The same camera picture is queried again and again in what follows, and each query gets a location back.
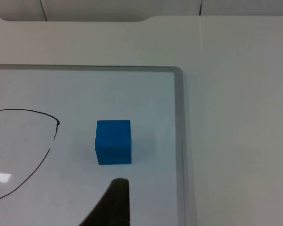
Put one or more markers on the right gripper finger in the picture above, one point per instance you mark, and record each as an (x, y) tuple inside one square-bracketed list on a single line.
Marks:
[(113, 207)]

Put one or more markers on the blue cube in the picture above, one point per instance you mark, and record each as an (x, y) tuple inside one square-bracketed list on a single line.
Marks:
[(113, 143)]

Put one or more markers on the grey-framed whiteboard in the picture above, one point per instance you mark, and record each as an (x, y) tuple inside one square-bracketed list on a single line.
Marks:
[(89, 94)]

